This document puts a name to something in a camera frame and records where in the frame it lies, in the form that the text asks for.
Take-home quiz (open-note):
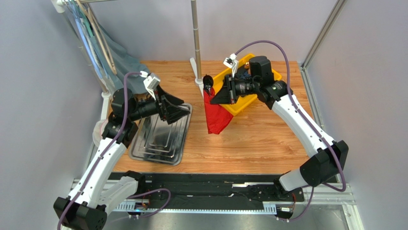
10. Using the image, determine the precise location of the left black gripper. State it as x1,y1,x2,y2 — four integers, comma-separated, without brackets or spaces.
128,85,190,125

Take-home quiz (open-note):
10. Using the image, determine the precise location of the red paper napkin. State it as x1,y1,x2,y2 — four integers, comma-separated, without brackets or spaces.
204,89,234,135

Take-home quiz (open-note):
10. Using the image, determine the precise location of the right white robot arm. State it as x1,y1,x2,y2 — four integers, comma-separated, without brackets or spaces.
211,54,349,193

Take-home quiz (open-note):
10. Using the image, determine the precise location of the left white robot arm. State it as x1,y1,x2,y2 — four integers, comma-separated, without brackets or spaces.
53,86,190,230

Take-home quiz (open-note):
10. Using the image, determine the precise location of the blue napkin roll gold spoon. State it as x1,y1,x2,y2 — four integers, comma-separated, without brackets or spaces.
236,71,252,80

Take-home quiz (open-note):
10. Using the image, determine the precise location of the yellow plastic bin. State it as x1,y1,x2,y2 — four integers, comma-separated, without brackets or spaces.
210,54,286,115

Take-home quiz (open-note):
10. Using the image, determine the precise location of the metal tray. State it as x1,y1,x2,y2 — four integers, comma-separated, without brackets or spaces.
128,100,192,166

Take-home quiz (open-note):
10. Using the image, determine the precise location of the metal pole white base stand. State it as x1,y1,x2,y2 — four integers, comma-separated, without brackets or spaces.
190,0,204,97

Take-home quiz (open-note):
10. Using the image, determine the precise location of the grey-blue hanging cloth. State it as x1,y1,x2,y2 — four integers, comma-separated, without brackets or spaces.
67,0,149,93

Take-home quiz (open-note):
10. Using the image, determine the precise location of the white pink mesh cover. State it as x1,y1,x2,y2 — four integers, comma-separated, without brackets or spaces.
92,119,108,147

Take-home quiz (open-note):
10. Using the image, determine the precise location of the wooden clothes hanger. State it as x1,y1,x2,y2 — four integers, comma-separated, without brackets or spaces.
76,0,117,75

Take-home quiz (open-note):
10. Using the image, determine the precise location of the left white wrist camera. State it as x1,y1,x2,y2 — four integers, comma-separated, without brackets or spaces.
139,71,161,101

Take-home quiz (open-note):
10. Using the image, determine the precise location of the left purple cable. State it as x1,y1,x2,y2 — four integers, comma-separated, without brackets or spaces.
57,71,172,230

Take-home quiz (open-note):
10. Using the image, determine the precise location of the purple cable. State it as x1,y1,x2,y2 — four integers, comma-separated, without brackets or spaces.
57,71,172,230
234,40,347,222

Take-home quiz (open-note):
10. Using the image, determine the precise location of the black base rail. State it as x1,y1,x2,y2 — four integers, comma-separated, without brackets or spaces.
136,173,305,211

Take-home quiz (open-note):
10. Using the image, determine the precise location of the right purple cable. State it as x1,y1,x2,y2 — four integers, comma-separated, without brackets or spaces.
234,40,347,222

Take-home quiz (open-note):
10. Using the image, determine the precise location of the aluminium frame post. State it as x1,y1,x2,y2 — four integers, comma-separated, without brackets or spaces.
301,0,348,69

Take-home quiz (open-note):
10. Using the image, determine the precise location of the white clothes rack post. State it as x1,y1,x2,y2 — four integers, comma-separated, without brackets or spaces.
51,0,111,98

